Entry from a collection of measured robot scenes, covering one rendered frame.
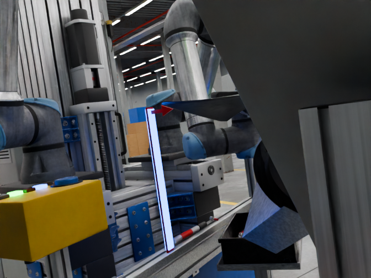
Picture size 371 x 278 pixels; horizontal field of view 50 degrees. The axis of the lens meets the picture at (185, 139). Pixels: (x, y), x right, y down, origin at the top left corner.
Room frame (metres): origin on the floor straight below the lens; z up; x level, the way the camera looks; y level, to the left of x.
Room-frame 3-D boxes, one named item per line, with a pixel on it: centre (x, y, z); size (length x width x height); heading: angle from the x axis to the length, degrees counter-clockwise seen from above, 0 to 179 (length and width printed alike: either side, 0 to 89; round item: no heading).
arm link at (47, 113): (1.15, 0.41, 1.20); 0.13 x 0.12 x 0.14; 153
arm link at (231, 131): (1.12, -0.16, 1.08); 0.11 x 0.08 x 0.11; 105
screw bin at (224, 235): (0.95, -0.15, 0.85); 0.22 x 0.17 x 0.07; 163
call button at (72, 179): (0.69, 0.22, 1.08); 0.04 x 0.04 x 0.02
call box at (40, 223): (0.66, 0.24, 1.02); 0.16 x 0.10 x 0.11; 147
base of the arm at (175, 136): (1.52, 0.07, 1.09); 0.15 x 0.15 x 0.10
